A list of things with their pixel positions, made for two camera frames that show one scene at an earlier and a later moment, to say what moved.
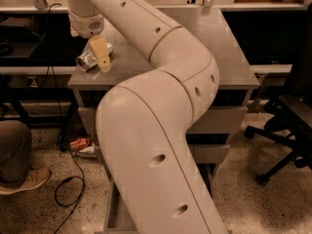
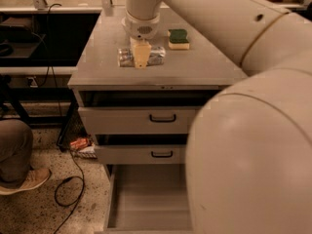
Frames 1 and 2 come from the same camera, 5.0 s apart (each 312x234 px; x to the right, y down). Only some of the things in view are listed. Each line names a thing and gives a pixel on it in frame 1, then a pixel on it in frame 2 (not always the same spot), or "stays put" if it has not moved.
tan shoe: x=35 y=177 stays put
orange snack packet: x=80 y=143 stays put
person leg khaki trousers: x=16 y=153 stays put
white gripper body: x=86 y=25 -> x=141 y=28
